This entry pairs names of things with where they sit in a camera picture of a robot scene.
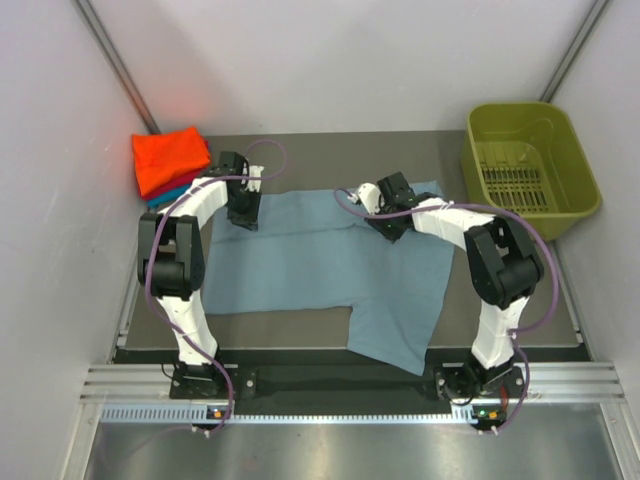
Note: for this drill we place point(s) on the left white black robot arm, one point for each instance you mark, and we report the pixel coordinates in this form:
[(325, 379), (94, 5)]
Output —
[(171, 266)]

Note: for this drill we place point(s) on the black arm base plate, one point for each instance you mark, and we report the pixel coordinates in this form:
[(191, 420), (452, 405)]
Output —
[(440, 384)]

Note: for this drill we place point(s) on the teal folded t shirt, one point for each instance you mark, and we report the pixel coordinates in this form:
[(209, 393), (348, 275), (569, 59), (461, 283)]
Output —
[(168, 196)]

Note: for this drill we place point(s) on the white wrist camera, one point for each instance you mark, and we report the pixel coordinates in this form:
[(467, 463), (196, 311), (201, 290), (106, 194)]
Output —
[(369, 196), (253, 185)]

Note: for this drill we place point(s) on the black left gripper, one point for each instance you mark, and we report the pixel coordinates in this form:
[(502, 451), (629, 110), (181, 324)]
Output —
[(248, 219)]

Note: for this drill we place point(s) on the perforated cable duct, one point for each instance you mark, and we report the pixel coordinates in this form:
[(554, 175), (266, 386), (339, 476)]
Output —
[(210, 415)]

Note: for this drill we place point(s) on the olive green plastic basket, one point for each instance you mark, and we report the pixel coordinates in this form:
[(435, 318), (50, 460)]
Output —
[(527, 158)]

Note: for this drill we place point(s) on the magenta folded t shirt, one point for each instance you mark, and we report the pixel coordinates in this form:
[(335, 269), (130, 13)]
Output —
[(183, 179)]

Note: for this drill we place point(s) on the grey blue t shirt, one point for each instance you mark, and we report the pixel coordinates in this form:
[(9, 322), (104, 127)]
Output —
[(308, 254)]

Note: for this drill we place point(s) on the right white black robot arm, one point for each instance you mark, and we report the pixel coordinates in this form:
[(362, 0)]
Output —
[(503, 263)]

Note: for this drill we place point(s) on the orange folded t shirt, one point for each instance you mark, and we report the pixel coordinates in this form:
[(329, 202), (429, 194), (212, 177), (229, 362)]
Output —
[(159, 159)]

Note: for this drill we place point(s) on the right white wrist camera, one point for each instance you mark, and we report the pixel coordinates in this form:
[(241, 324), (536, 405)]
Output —
[(369, 196)]

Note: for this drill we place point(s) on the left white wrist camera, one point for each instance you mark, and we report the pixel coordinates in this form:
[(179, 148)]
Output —
[(253, 185)]

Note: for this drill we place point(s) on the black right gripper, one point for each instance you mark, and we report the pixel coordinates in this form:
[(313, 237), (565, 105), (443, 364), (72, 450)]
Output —
[(391, 235)]

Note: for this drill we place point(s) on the aluminium frame rail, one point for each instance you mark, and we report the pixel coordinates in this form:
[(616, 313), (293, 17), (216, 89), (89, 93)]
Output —
[(564, 382)]

